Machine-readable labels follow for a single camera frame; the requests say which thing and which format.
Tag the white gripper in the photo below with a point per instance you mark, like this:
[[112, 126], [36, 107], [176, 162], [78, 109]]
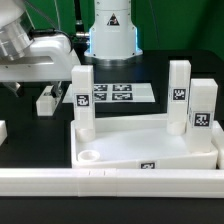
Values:
[[47, 59]]

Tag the white desk top tray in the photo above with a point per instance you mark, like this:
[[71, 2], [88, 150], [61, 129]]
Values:
[[137, 142]]

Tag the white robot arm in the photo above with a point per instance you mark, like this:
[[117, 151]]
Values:
[[112, 37]]

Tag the white block left edge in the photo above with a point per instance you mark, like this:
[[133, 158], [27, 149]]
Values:
[[3, 131]]

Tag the white marker base plate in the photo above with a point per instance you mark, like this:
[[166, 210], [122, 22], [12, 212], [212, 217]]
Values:
[[124, 92]]

